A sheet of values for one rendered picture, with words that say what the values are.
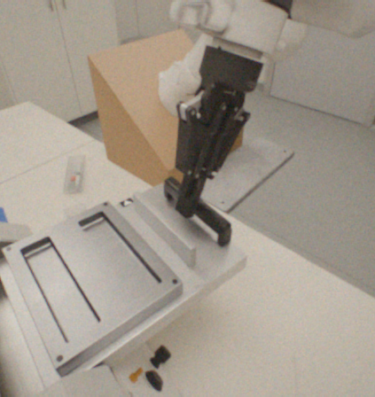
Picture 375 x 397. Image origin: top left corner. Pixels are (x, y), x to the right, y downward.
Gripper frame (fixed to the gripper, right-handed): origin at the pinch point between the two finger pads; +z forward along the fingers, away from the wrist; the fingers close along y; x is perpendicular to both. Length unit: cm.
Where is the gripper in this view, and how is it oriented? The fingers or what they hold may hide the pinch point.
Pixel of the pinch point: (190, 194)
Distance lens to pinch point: 47.1
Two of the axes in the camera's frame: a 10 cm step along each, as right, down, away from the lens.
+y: 7.1, -1.3, 6.9
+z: -2.7, 8.5, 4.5
